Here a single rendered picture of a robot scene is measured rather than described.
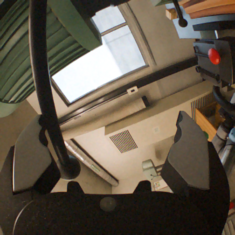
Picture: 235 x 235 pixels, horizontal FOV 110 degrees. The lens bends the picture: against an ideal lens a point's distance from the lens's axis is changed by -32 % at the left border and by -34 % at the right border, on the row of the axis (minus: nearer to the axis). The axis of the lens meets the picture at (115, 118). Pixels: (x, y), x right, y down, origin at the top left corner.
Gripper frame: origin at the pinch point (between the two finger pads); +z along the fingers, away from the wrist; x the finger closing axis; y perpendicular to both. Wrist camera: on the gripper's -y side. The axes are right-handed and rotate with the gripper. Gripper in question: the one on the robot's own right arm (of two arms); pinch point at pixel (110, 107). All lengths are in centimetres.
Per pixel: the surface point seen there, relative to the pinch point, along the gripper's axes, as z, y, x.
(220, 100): 13.8, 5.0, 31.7
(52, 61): 8.0, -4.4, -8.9
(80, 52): 9.9, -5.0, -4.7
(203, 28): 11.4, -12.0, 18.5
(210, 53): 7.9, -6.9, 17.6
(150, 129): 117, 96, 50
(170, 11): 34.8, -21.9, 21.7
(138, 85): 136, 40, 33
